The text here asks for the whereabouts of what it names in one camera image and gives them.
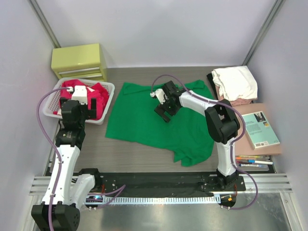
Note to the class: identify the white marker pen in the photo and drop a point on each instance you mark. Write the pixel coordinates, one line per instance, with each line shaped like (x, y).
(244, 164)

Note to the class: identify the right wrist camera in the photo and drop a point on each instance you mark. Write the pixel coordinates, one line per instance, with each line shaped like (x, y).
(160, 95)

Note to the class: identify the blue marker pen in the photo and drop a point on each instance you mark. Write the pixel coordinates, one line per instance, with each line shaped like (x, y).
(251, 161)

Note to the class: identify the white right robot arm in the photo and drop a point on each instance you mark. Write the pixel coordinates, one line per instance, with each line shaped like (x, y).
(221, 120)

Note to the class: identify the white plastic laundry basket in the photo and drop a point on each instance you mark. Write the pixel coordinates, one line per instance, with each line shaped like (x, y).
(93, 96)

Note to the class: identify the white folded t shirt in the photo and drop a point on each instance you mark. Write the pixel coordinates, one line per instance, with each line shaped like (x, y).
(233, 83)

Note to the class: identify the red t shirt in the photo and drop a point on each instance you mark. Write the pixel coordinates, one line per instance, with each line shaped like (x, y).
(67, 116)

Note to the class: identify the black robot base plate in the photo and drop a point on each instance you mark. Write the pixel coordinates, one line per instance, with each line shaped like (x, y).
(204, 181)

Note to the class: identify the aluminium slotted rail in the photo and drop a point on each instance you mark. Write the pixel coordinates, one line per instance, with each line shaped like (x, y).
(154, 201)

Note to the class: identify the teal paperback book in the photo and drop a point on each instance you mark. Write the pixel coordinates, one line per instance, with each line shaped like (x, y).
(259, 133)

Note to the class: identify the yellow highlighter pen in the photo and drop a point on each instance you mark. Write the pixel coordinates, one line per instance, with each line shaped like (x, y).
(248, 157)

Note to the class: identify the pink desk mat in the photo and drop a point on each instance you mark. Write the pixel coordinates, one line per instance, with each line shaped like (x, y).
(269, 149)

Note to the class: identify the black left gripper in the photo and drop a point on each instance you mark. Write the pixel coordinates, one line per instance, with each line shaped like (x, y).
(93, 109)

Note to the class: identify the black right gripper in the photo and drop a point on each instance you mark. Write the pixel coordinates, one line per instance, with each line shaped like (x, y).
(160, 109)

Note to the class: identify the green t shirt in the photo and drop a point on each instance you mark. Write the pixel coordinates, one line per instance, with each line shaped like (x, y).
(133, 119)

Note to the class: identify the yellow green drawer cabinet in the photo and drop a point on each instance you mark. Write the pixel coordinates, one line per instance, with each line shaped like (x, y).
(83, 61)

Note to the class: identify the pink folded t shirt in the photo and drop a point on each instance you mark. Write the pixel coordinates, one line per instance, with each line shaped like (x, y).
(237, 102)

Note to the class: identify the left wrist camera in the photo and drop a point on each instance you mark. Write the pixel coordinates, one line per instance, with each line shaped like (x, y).
(79, 93)

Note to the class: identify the black folded t shirt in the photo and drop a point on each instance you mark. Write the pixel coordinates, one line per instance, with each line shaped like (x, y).
(212, 85)

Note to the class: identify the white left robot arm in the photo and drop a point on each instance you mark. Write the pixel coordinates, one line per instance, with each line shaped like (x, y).
(60, 207)

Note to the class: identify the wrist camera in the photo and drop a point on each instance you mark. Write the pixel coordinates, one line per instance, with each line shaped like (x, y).
(160, 95)
(79, 93)

